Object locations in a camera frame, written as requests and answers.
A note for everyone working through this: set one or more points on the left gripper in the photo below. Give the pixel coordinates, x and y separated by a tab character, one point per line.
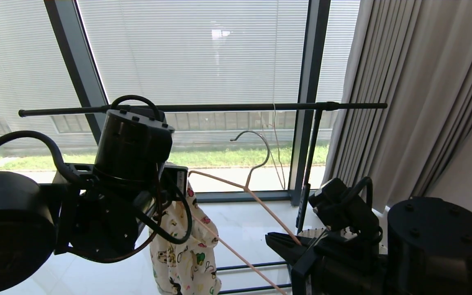
174	180

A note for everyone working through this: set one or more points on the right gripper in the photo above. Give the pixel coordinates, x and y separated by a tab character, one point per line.
342	270

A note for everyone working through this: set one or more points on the cream printed garment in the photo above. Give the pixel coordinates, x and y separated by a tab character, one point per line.
182	262

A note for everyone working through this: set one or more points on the pink clothes hanger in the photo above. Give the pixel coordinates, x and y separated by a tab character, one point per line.
277	151
277	220

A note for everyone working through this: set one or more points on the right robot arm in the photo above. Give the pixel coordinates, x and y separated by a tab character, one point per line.
436	246

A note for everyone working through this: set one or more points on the black clothes rack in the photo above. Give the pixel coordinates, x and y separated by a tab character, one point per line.
219	107

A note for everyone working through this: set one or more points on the window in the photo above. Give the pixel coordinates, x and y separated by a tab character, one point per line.
199	49

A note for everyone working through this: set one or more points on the beige curtain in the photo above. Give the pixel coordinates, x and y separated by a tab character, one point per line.
416	102

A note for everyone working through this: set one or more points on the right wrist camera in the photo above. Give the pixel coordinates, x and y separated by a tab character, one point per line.
342	205

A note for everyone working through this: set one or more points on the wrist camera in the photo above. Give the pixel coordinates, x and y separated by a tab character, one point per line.
146	112
342	205

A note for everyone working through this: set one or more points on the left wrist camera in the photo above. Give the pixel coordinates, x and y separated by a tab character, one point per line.
146	112

